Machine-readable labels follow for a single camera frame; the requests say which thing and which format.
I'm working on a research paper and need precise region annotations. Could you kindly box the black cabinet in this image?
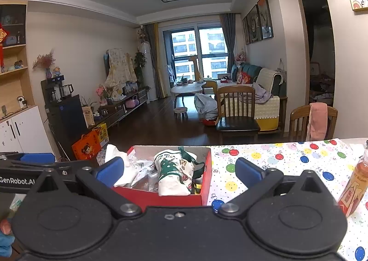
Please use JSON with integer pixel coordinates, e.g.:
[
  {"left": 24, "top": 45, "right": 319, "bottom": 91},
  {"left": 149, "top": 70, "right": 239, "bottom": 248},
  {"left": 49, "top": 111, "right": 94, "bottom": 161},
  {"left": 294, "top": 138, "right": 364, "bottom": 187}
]
[{"left": 46, "top": 95, "right": 88, "bottom": 161}]

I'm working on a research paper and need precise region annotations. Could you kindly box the small round stool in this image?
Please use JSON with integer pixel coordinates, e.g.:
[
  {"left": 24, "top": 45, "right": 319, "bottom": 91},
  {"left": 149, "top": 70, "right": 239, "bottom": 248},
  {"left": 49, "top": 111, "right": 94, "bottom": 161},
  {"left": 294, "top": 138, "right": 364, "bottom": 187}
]
[{"left": 173, "top": 107, "right": 188, "bottom": 120}]

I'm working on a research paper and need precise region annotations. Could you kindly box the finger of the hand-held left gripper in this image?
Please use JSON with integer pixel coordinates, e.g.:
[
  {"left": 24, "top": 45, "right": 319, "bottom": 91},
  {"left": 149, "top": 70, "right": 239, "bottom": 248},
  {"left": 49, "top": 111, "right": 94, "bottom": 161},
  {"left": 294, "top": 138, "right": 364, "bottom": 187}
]
[
  {"left": 0, "top": 152, "right": 56, "bottom": 164},
  {"left": 0, "top": 161, "right": 95, "bottom": 177}
]

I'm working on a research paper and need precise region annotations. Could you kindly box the floral cloth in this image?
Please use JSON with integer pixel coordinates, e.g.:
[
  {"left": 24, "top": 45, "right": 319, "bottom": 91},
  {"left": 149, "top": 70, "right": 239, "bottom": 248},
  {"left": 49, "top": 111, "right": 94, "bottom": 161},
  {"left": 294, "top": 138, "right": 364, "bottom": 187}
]
[{"left": 104, "top": 48, "right": 138, "bottom": 99}]

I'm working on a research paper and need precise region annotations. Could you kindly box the low coffee table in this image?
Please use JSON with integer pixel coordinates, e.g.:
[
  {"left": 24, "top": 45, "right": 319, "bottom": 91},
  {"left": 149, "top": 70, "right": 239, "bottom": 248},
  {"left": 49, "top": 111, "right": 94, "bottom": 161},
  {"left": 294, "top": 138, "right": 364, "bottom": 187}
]
[{"left": 171, "top": 81, "right": 207, "bottom": 109}]

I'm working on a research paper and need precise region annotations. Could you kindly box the red cushion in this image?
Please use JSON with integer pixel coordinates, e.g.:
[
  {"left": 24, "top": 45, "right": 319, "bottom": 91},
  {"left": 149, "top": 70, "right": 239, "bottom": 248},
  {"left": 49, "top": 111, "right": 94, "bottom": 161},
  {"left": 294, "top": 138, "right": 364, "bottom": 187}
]
[{"left": 236, "top": 71, "right": 251, "bottom": 84}]

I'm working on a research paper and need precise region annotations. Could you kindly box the white tower air conditioner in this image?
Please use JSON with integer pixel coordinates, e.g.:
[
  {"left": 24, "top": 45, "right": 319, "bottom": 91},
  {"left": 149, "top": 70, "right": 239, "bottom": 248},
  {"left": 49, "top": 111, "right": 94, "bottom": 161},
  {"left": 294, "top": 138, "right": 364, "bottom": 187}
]
[{"left": 139, "top": 42, "right": 158, "bottom": 102}]

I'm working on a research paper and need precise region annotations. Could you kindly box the clear plastic bag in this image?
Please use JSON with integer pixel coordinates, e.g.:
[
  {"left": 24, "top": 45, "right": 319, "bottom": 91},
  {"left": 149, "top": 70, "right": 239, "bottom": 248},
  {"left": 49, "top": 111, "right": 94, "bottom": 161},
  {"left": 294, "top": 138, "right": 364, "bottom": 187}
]
[{"left": 131, "top": 169, "right": 159, "bottom": 192}]

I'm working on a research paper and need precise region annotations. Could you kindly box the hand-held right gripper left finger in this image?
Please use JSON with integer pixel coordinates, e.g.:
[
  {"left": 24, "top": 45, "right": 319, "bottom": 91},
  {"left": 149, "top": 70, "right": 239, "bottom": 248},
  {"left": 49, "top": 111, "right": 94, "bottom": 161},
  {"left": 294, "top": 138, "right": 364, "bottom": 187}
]
[{"left": 36, "top": 157, "right": 143, "bottom": 219}]

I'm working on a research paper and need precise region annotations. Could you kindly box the green potted plant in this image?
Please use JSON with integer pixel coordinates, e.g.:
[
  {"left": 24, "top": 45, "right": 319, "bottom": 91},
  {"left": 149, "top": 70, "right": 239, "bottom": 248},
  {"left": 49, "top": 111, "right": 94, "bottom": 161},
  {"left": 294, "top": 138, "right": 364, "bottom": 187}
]
[{"left": 134, "top": 52, "right": 147, "bottom": 86}]

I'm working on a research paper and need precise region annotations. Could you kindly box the black coffee machine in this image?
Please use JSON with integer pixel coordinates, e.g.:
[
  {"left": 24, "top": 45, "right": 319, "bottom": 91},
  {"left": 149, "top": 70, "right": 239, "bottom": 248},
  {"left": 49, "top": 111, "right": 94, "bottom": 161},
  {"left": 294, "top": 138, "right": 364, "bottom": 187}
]
[{"left": 41, "top": 75, "right": 75, "bottom": 103}]

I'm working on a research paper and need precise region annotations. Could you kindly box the orange drink bottle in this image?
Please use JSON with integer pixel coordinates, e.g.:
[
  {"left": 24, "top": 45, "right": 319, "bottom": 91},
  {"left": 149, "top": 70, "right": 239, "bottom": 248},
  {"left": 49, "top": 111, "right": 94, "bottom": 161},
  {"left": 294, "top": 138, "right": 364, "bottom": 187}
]
[{"left": 337, "top": 149, "right": 368, "bottom": 218}]

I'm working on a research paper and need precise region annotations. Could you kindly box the grey cloth bundle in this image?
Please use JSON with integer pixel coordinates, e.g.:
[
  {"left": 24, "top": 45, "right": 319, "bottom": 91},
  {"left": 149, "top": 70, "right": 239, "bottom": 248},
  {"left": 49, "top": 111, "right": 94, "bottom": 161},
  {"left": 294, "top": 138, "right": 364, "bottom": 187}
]
[{"left": 194, "top": 93, "right": 218, "bottom": 120}]

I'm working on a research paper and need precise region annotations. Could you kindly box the pink flower bouquet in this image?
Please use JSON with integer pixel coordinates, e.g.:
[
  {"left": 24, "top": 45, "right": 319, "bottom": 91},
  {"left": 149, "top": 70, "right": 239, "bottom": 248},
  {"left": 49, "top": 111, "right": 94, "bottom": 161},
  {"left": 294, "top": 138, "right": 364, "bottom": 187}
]
[{"left": 96, "top": 85, "right": 107, "bottom": 103}]

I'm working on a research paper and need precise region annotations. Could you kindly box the vase of dried pink flowers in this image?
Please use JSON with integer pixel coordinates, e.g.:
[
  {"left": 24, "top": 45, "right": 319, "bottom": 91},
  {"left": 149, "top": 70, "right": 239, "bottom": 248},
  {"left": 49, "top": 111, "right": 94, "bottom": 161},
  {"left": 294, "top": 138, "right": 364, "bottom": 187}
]
[{"left": 32, "top": 53, "right": 56, "bottom": 79}]

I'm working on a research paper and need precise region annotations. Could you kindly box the giraffe toy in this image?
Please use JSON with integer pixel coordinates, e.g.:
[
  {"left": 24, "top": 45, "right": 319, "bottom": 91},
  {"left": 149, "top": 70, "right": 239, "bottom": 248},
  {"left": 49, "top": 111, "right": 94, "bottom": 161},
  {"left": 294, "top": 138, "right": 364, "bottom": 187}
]
[{"left": 188, "top": 55, "right": 202, "bottom": 81}]

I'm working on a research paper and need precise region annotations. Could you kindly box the green sofa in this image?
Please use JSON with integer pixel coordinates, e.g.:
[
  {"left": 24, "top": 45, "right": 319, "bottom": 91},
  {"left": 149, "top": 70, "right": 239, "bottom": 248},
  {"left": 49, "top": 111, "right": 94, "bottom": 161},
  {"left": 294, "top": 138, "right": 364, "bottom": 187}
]
[{"left": 217, "top": 62, "right": 288, "bottom": 135}]

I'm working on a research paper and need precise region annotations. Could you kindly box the lilac clothing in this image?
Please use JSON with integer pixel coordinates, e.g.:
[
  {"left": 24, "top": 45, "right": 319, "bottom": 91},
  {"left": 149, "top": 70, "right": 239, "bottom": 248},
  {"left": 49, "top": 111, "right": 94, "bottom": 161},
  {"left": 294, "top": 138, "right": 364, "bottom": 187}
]
[{"left": 253, "top": 83, "right": 273, "bottom": 104}]

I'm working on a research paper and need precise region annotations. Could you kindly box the wooden shelf unit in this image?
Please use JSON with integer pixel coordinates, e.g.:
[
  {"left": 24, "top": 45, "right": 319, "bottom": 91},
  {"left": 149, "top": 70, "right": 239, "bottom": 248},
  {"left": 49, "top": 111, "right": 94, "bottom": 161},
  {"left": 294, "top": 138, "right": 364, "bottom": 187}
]
[{"left": 0, "top": 0, "right": 35, "bottom": 119}]

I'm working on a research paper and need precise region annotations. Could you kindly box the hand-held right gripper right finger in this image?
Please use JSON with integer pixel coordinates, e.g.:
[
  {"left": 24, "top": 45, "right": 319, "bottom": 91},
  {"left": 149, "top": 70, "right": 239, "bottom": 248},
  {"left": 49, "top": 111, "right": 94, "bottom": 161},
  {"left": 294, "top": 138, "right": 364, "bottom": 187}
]
[{"left": 218, "top": 157, "right": 338, "bottom": 217}]

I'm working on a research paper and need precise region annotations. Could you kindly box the dark tv stand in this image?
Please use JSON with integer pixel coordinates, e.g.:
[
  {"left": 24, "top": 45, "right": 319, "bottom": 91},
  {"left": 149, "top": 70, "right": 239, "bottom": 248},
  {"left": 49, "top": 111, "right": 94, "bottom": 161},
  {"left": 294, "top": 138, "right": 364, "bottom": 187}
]
[{"left": 86, "top": 88, "right": 150, "bottom": 130}]

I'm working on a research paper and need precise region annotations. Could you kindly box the yellow box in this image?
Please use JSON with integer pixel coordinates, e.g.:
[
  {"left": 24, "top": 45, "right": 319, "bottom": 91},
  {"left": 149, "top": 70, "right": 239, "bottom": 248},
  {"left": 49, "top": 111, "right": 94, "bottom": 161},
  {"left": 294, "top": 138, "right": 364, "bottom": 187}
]
[{"left": 92, "top": 123, "right": 109, "bottom": 143}]

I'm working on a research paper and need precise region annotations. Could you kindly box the white green printed cloth bag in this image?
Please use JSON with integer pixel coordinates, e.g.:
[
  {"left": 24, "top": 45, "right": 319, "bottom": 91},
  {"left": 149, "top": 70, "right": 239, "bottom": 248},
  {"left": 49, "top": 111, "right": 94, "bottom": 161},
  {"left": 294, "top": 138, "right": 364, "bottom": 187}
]
[{"left": 154, "top": 147, "right": 202, "bottom": 197}]

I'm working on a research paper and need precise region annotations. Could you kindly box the grey and yellow curtain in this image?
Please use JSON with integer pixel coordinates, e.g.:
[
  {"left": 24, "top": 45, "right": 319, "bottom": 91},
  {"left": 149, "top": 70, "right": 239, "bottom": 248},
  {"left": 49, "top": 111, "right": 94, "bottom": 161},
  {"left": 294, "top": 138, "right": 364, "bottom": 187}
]
[{"left": 144, "top": 23, "right": 169, "bottom": 99}]

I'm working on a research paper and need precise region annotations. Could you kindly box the pink towel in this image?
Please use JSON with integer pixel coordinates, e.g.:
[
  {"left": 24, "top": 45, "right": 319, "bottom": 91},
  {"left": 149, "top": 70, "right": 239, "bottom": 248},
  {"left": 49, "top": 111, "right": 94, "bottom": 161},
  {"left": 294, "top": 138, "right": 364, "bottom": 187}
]
[{"left": 306, "top": 102, "right": 328, "bottom": 141}]

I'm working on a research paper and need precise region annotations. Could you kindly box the clear bubble wrap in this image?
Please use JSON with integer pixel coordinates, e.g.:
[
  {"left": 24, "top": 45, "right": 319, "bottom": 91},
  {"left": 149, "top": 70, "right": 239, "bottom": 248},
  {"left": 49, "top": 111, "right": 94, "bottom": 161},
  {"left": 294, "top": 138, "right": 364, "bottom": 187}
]
[{"left": 96, "top": 148, "right": 109, "bottom": 166}]

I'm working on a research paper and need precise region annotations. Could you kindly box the printed plastic packet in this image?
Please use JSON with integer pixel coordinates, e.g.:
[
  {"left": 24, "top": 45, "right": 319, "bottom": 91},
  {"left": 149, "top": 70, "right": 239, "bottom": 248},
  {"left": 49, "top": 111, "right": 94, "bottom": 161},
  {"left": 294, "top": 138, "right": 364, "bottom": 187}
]
[{"left": 135, "top": 160, "right": 156, "bottom": 177}]

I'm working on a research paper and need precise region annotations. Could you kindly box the yellow child chair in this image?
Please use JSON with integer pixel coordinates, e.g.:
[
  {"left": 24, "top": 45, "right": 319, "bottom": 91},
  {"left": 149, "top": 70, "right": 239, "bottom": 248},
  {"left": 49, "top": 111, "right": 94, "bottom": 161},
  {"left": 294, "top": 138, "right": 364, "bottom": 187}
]
[{"left": 203, "top": 78, "right": 217, "bottom": 95}]

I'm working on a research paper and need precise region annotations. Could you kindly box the cream sofa blanket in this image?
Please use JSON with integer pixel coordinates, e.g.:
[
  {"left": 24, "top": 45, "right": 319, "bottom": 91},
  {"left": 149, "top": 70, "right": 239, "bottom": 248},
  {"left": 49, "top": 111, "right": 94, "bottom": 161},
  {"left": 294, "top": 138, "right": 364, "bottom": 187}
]
[{"left": 254, "top": 68, "right": 284, "bottom": 89}]

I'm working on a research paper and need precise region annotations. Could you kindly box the brown wooden chair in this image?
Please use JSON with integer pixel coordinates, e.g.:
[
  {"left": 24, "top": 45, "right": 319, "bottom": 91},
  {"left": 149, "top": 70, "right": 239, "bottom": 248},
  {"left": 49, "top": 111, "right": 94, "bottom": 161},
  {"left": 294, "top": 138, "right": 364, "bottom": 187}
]
[{"left": 289, "top": 104, "right": 338, "bottom": 142}]

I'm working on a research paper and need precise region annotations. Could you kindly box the red knot ornament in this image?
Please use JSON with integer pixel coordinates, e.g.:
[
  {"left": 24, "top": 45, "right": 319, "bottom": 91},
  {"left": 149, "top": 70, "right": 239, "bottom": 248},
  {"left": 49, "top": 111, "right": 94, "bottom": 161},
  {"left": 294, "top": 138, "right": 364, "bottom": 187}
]
[{"left": 0, "top": 23, "right": 9, "bottom": 66}]

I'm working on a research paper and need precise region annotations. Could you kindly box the brown paper bag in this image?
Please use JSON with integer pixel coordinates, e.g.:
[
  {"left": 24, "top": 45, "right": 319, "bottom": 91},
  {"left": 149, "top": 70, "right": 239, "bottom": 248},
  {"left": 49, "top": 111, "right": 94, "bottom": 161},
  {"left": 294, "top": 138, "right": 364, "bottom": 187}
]
[{"left": 81, "top": 106, "right": 95, "bottom": 128}]

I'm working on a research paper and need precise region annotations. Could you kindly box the dark framed picture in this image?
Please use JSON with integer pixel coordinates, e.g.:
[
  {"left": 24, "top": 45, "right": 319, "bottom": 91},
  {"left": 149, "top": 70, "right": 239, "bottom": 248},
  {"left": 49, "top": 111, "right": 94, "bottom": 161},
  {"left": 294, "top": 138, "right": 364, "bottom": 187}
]
[
  {"left": 242, "top": 16, "right": 250, "bottom": 45},
  {"left": 247, "top": 5, "right": 263, "bottom": 44},
  {"left": 257, "top": 0, "right": 274, "bottom": 40}
]

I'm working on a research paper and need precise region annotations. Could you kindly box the wooden chair with black seat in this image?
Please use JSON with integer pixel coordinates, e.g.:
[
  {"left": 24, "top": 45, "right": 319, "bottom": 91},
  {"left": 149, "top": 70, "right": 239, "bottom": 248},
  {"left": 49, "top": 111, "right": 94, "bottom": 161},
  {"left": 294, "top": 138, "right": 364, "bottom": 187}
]
[{"left": 216, "top": 85, "right": 261, "bottom": 138}]

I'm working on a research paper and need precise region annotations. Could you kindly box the white cloth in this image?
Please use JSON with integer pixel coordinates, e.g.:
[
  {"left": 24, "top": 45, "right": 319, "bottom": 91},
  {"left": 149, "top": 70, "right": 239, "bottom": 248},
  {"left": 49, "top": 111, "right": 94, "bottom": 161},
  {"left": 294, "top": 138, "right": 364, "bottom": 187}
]
[{"left": 105, "top": 144, "right": 139, "bottom": 188}]

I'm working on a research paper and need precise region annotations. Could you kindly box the balcony window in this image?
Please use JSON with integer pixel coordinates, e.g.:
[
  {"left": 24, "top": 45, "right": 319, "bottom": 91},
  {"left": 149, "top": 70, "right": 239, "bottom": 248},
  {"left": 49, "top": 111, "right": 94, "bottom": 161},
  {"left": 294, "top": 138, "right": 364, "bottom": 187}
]
[{"left": 162, "top": 23, "right": 230, "bottom": 82}]

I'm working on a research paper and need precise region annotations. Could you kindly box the red cardboard box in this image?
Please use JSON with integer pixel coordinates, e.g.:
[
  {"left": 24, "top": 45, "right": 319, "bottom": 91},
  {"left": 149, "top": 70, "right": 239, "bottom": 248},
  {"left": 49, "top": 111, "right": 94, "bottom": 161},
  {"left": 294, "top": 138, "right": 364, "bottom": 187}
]
[{"left": 111, "top": 145, "right": 213, "bottom": 212}]

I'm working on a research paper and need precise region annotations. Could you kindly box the orange gift box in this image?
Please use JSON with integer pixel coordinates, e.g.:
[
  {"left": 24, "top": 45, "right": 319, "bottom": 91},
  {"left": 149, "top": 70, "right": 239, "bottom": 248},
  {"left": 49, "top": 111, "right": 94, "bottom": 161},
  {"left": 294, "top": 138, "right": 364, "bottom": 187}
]
[{"left": 71, "top": 130, "right": 102, "bottom": 161}]

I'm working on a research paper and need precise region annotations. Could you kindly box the white cabinet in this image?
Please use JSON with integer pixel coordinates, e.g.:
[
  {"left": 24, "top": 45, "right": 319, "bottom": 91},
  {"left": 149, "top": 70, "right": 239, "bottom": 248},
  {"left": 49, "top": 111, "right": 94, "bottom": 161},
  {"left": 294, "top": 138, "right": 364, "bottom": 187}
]
[{"left": 0, "top": 105, "right": 55, "bottom": 161}]

